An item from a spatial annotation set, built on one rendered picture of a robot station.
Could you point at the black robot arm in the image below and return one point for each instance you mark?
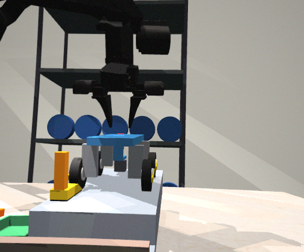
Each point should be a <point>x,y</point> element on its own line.
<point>119,19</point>

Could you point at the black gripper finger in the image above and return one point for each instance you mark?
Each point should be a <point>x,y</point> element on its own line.
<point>105,103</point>
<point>134,103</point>

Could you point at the small blue-topped trolley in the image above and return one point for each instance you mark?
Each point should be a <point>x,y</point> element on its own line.
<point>142,164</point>

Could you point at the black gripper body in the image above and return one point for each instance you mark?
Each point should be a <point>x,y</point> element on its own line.
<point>151,88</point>

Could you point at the green tray floor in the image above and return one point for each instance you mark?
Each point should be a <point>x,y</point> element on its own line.
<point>14,230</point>

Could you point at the green tray rim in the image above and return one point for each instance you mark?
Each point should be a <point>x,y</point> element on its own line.
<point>14,220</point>

